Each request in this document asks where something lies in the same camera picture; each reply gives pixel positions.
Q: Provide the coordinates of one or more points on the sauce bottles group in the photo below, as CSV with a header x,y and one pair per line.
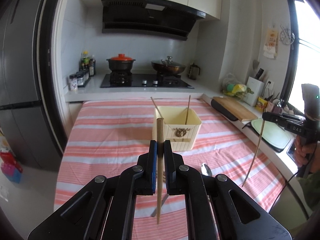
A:
x,y
88,62

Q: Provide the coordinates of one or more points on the wooden cutting board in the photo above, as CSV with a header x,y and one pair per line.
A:
x,y
235,108

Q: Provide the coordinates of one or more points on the black gas stove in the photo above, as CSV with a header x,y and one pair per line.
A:
x,y
124,79

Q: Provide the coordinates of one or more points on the white knife block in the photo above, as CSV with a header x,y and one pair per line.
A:
x,y
254,90

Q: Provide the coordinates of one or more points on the green cutting board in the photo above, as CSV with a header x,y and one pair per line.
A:
x,y
276,137

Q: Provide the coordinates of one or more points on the spice jar rack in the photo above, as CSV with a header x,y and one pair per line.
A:
x,y
78,79

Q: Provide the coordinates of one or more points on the black wok glass lid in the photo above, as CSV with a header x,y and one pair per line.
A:
x,y
168,66

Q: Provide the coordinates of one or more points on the colourful toy blocks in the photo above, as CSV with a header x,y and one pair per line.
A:
x,y
10,167

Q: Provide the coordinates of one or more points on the black tray under board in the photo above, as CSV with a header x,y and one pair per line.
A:
x,y
222,110

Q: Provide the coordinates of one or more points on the yellow seasoning box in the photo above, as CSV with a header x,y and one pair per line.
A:
x,y
261,104

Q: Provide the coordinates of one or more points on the black range hood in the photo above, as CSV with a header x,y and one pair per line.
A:
x,y
150,17

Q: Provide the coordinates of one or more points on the yellow green bag pile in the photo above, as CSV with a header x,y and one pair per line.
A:
x,y
234,88

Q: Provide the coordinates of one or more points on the hanging paper calendar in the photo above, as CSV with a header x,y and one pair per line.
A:
x,y
270,49

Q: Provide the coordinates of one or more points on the grey refrigerator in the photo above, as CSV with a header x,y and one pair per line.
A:
x,y
30,119

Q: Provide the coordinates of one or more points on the wire steamer rack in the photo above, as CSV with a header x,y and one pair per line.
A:
x,y
287,37

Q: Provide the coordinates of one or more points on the lone wooden chopstick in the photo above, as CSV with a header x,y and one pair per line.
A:
x,y
255,153

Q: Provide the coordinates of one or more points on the person right hand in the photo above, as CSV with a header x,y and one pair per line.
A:
x,y
301,152

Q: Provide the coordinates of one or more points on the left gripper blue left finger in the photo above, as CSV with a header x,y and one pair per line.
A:
x,y
104,208

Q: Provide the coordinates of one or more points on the dark glass kettle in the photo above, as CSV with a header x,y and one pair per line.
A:
x,y
194,71

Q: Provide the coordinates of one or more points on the cream utensil holder box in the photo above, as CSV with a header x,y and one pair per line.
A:
x,y
181,136

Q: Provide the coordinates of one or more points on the black pot red lid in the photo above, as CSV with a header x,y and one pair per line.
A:
x,y
120,63

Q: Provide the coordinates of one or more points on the pink striped tablecloth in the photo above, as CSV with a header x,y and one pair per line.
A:
x,y
109,136

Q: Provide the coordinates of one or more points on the purple soap bottle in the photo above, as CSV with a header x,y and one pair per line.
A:
x,y
277,106

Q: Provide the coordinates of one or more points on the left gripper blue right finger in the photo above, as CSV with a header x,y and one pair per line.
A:
x,y
216,207

